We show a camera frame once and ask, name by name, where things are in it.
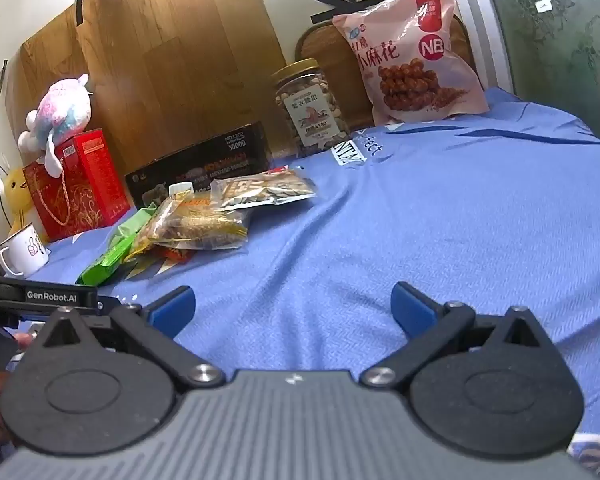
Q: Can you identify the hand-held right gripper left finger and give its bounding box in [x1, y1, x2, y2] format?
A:
[27, 285, 226, 392]

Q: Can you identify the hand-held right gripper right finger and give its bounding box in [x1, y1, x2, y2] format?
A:
[360, 282, 566, 391]

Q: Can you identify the clear yellow-trimmed peanut packet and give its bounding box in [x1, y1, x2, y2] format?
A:
[130, 192, 251, 252]

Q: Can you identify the black cardboard box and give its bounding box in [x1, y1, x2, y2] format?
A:
[125, 121, 275, 211]

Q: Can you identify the white enamel mug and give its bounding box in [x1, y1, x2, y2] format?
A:
[0, 225, 51, 278]

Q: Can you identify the red snack packet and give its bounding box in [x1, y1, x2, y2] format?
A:
[155, 245, 196, 263]

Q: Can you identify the blue printed cloth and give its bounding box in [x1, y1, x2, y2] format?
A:
[35, 87, 600, 461]

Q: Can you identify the light green snack packet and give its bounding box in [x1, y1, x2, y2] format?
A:
[111, 203, 158, 241]

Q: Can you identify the yellow plush toy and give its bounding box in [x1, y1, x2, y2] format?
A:
[4, 167, 48, 243]

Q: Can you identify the red gift bag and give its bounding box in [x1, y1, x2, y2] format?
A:
[22, 129, 131, 242]

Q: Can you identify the sunflower seed packet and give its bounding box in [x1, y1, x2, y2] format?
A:
[210, 167, 320, 211]

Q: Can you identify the pink white plush toy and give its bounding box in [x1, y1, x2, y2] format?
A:
[19, 74, 92, 178]

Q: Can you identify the clear nut jar gold lid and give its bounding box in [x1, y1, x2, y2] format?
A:
[271, 58, 353, 158]

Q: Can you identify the pink snack bag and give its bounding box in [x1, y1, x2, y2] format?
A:
[332, 0, 490, 127]

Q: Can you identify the frosted glass door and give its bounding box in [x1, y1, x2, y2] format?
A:
[440, 0, 600, 148]

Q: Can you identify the wooden wall panel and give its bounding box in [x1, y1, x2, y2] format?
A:
[5, 0, 288, 176]

